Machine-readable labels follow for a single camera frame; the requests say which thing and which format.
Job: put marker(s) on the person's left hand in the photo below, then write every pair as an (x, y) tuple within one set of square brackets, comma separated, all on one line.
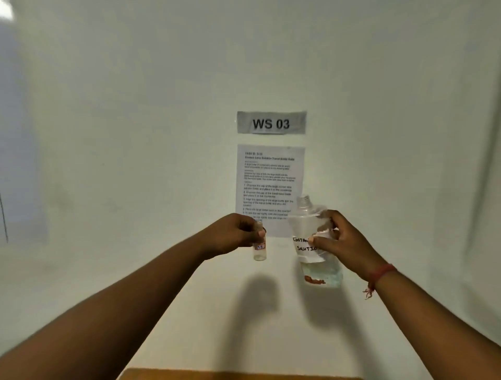
[(229, 235)]

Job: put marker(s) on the person's left forearm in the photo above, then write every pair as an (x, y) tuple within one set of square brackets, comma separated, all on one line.
[(101, 313)]

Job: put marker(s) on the person's right hand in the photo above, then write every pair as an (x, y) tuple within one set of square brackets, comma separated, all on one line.
[(348, 244)]

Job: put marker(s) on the small clear travel bottle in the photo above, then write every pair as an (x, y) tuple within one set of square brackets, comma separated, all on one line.
[(260, 244)]

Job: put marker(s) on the person's right forearm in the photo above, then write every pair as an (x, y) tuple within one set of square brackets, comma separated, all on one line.
[(434, 325)]

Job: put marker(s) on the person's left thumb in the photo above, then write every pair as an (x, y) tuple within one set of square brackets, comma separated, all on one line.
[(254, 231)]

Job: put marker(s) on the white printed instruction sheet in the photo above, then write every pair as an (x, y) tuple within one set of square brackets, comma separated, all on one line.
[(270, 180)]

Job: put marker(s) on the grey wall label sign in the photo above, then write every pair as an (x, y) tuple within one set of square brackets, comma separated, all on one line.
[(271, 123)]

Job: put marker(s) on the red thread wristband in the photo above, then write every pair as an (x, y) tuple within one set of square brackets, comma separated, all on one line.
[(379, 276)]

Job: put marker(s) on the large clear solution bottle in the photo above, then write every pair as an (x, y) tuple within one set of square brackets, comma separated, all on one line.
[(313, 250)]

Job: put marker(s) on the person's right middle finger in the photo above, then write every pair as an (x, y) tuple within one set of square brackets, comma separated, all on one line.
[(325, 233)]

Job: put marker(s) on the person's right thumb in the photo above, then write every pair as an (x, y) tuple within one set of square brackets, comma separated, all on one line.
[(323, 242)]

